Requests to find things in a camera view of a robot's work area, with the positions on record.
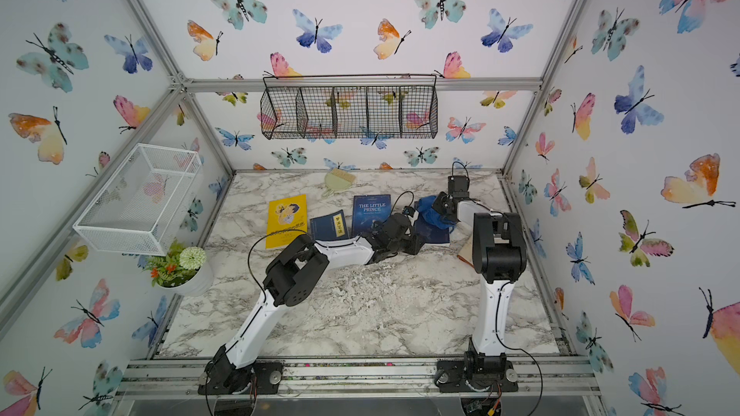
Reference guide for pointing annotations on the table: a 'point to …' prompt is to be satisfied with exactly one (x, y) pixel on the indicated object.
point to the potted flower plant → (184, 271)
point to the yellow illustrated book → (286, 221)
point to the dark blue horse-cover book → (430, 233)
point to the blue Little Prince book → (369, 208)
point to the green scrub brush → (337, 180)
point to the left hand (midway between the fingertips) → (427, 239)
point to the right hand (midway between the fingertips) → (441, 201)
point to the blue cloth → (431, 216)
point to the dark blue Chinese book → (330, 226)
